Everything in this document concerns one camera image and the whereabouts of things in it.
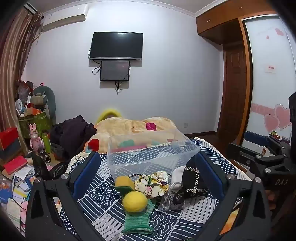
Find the sheer grey scrunchie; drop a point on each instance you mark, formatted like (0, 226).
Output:
(170, 201)

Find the orange packet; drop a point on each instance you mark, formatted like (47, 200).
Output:
(230, 221)

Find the green cylindrical bottle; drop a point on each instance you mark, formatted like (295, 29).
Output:
(46, 143)

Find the pink rabbit toy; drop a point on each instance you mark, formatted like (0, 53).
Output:
(35, 140)

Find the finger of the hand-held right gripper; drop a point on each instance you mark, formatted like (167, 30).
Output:
(255, 138)
(241, 154)

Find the wooden overhead cabinet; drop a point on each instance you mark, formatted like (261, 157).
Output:
(219, 23)

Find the yellow fuzzy object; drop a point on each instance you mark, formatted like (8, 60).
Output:
(108, 114)

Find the striped brown curtain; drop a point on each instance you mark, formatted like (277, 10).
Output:
(13, 69)

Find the red box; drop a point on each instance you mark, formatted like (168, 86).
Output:
(8, 137)

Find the pile of books and papers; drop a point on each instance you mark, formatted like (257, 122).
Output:
(16, 192)

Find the black camera lens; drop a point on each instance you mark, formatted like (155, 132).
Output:
(44, 156)

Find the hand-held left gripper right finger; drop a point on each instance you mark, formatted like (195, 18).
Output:
(211, 174)

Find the green shopping bag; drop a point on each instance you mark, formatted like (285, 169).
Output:
(34, 124)

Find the brown wooden door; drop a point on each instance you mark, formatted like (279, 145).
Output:
(234, 97)

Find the yellow felt ball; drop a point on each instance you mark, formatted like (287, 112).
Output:
(134, 201)

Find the white paper label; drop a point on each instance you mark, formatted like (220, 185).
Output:
(270, 68)

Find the clear plastic storage box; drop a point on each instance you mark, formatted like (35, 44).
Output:
(148, 153)

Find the floral fabric scrunchie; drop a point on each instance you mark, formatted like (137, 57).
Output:
(151, 184)

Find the red book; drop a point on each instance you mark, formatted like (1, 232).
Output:
(15, 165)

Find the white wardrobe door with hearts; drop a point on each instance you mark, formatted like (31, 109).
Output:
(268, 92)

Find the yellow patchwork blanket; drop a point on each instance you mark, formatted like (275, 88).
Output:
(129, 128)

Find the blue white patterned cloth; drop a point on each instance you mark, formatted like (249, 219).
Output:
(166, 222)

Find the small black wall monitor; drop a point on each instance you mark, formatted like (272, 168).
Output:
(115, 70)

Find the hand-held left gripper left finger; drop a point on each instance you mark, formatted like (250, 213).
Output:
(85, 174)

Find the wall-mounted black television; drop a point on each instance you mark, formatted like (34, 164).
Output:
(116, 45)

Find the dark clothing pile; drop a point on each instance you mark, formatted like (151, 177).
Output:
(71, 133)

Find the yellow and green sponge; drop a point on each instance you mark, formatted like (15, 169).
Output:
(124, 183)

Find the white air conditioner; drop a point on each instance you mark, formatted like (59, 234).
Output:
(63, 22)

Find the green yellow pompom sock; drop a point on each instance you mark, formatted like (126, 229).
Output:
(138, 219)

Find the grey plush pillow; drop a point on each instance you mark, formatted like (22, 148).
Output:
(45, 99)

